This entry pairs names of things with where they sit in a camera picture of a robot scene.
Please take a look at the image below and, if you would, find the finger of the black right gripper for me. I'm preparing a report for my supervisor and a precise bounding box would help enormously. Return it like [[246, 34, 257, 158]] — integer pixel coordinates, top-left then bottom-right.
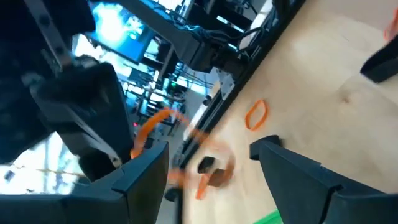
[[30, 61, 135, 182], [0, 0, 96, 163]]

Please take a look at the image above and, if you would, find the blue-lit monitor screen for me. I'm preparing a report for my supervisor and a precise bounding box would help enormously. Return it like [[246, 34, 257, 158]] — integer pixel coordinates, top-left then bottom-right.
[[88, 0, 156, 65]]

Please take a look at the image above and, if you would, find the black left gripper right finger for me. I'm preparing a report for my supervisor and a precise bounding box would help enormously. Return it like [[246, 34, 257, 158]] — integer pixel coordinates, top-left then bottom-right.
[[249, 134, 398, 224]]

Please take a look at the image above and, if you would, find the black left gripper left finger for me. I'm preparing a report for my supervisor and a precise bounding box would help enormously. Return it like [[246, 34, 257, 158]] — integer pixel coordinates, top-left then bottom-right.
[[0, 141, 171, 224]]

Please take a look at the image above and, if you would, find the green plastic basket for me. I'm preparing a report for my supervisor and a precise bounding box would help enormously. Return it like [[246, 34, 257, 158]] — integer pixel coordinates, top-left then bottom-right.
[[253, 208, 285, 224]]

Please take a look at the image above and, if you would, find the wide black rubber band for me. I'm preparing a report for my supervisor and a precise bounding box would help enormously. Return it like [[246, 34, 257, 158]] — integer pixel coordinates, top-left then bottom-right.
[[359, 34, 398, 84]]

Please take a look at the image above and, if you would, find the silver mounting plate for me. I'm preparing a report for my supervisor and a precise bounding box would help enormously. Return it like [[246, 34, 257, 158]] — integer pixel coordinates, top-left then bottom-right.
[[217, 70, 236, 100]]

